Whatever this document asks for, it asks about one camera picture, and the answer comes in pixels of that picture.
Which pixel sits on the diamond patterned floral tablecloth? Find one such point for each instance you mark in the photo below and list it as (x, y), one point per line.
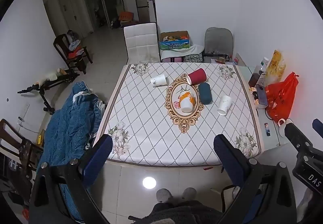
(141, 118)

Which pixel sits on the black patterned bag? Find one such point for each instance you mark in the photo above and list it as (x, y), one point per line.
(193, 57)

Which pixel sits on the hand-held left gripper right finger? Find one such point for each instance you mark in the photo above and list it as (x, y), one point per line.
(226, 154)

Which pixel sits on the dark wooden chair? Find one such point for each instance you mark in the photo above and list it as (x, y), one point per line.
(15, 143)
(63, 47)

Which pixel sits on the grey office chair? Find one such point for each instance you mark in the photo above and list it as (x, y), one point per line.
(218, 39)

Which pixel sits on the white cloth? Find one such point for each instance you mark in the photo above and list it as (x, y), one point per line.
(195, 49)

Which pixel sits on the white padded chair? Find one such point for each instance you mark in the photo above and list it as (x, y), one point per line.
(141, 39)

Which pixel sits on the white side table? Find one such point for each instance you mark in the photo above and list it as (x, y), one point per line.
(271, 138)

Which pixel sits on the person's legs in dark trousers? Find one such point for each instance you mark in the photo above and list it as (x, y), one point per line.
(176, 214)

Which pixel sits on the dark smartphone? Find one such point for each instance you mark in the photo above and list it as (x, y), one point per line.
(262, 96)

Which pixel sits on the beige wooden door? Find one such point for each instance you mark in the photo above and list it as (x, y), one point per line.
(73, 14)

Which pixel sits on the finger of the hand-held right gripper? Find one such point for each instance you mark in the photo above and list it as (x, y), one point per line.
(296, 135)
(318, 126)

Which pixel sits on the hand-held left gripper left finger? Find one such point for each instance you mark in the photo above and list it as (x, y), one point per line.
(99, 154)

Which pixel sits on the red paper cup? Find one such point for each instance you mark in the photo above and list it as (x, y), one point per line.
(197, 76)

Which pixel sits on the white mug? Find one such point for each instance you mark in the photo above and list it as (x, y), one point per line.
(282, 121)

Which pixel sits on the pile of clothes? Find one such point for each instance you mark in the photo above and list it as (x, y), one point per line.
(74, 46)

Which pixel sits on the black tripod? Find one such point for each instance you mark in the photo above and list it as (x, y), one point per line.
(50, 82)

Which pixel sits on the red plastic bag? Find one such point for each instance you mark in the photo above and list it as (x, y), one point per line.
(281, 99)

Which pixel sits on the sliding glass door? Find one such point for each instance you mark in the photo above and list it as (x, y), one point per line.
(106, 1)

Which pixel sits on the cardboard box with blue label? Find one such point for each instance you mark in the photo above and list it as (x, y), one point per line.
(174, 43)

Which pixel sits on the small printed packet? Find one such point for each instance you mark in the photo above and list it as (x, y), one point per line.
(267, 129)

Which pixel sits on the yellow snack packet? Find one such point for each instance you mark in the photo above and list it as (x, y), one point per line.
(276, 65)

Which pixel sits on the white cup with leaf print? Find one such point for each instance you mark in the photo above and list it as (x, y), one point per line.
(159, 80)

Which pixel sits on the orange box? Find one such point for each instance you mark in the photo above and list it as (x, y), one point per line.
(126, 15)

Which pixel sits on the white capped bottle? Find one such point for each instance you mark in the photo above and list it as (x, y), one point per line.
(263, 62)

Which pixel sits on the blue quilted blanket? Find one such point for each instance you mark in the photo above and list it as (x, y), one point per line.
(68, 125)

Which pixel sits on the orange and white paper cup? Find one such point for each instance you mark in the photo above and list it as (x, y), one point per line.
(187, 102)

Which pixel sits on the plain white paper cup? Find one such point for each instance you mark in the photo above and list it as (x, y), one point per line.
(224, 104)

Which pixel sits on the grey slipper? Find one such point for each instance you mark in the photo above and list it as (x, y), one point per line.
(163, 195)
(189, 193)

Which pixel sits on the dark teal cup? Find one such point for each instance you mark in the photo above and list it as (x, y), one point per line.
(205, 93)

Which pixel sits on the cardboard sheet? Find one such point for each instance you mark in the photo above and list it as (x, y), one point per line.
(241, 60)

